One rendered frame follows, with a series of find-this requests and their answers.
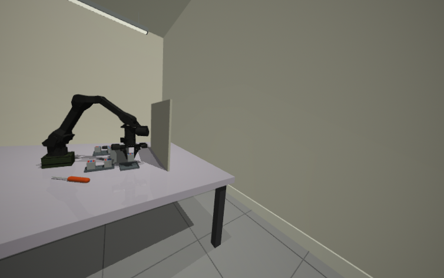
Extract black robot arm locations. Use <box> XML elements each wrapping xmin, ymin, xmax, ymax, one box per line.
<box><xmin>42</xmin><ymin>94</ymin><xmax>149</xmax><ymax>157</ymax></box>

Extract orange-handled screwdriver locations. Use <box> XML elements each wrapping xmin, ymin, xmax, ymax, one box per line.
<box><xmin>52</xmin><ymin>176</ymin><xmax>90</xmax><ymax>183</ymax></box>

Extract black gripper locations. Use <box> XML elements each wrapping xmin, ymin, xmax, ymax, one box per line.
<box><xmin>111</xmin><ymin>135</ymin><xmax>147</xmax><ymax>159</ymax></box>

